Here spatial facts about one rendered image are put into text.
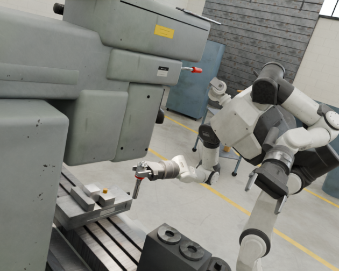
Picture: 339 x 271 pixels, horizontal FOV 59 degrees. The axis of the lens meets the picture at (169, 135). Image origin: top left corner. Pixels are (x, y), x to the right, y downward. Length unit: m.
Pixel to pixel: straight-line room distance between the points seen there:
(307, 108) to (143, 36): 0.67
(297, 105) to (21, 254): 1.04
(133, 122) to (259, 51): 8.22
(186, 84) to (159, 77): 6.20
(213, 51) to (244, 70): 2.41
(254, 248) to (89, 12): 1.17
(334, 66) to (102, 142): 7.84
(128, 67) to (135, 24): 0.13
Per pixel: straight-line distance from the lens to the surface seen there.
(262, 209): 1.45
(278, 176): 0.96
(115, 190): 1.57
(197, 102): 7.21
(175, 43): 1.07
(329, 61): 8.58
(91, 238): 1.36
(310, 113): 1.26
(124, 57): 0.95
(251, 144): 1.31
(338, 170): 5.66
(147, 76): 1.03
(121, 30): 0.91
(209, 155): 1.60
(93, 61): 0.90
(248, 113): 1.26
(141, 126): 1.12
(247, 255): 1.52
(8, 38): 0.79
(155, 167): 1.36
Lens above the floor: 1.81
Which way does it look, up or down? 18 degrees down
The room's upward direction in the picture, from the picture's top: 16 degrees clockwise
